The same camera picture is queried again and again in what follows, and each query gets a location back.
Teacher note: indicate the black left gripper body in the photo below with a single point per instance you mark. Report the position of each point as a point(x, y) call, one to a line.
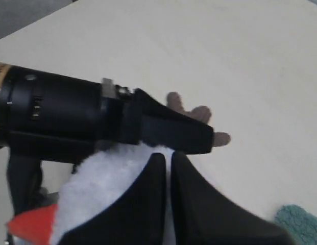
point(46, 116)

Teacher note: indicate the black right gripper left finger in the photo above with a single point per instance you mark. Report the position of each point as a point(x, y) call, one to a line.
point(140, 214)

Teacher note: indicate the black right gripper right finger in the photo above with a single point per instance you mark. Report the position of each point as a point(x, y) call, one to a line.
point(202, 215)

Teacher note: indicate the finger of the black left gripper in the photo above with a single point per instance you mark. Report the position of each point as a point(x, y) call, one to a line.
point(171, 126)

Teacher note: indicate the white plush snowman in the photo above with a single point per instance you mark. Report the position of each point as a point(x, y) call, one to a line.
point(109, 178)

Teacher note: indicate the teal fuzzy knit scarf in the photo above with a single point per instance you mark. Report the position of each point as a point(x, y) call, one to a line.
point(301, 224)

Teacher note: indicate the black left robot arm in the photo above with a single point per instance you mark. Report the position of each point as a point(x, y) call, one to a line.
point(50, 117)

